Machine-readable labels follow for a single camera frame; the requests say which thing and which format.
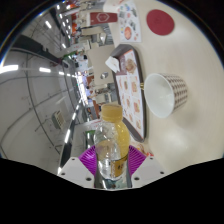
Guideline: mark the dark brown food tray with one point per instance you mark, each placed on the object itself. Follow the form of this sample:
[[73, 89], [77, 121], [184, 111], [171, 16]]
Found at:
[[115, 78]]

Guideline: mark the red paper cup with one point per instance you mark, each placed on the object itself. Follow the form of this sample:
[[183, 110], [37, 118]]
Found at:
[[101, 18]]

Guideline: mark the clear bottle with yellow cap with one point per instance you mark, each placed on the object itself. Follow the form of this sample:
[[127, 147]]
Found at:
[[111, 146]]

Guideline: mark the ceiling air conditioner unit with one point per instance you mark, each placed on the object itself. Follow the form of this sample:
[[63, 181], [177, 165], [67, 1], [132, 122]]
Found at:
[[58, 119]]

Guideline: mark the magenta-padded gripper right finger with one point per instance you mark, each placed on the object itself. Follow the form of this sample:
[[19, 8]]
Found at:
[[148, 170]]

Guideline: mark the group of ceiling lights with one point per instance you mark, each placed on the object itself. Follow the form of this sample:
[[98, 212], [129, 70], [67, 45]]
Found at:
[[8, 69]]

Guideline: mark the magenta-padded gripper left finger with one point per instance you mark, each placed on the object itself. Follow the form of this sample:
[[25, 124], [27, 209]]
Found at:
[[75, 170]]

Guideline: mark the group of beige chairs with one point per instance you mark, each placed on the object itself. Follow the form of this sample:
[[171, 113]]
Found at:
[[86, 33]]

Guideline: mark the white paper napkin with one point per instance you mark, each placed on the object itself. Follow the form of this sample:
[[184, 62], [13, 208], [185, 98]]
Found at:
[[112, 64]]

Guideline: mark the white cup with dotted pattern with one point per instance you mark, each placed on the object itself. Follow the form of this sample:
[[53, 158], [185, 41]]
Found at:
[[160, 95]]

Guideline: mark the flat round red coaster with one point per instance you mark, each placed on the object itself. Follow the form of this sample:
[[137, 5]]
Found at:
[[160, 22]]

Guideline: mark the colourful printed flyer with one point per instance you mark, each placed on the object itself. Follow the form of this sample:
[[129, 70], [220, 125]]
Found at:
[[128, 23]]

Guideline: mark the printed paper tray liner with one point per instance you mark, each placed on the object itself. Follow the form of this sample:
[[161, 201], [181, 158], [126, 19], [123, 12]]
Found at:
[[131, 100]]

